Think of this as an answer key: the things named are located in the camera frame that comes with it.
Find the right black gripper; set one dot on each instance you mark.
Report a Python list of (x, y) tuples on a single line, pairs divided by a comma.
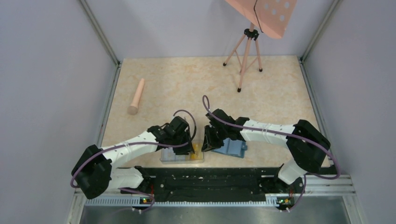
[(209, 143)]

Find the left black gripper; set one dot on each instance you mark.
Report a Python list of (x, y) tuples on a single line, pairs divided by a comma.
[(184, 150)]

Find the blue card holder wallet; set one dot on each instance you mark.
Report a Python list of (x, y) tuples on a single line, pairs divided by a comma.
[(234, 148)]

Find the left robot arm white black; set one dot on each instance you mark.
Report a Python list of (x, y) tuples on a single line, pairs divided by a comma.
[(95, 171)]

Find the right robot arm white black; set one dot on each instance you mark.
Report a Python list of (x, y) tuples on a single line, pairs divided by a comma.
[(308, 147)]

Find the clear acrylic card stand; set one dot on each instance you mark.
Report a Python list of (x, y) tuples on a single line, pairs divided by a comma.
[(169, 157)]

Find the pink tripod stand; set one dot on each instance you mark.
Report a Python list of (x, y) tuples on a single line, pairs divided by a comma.
[(251, 35)]

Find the pink perforated board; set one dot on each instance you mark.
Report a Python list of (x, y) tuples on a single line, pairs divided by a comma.
[(270, 16)]

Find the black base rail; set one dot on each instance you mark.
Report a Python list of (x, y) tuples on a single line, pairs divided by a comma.
[(215, 185)]

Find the pink cylindrical handle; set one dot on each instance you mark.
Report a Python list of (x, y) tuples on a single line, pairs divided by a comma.
[(134, 106)]

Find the aluminium slotted rail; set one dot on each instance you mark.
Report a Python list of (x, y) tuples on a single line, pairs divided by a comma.
[(137, 201)]

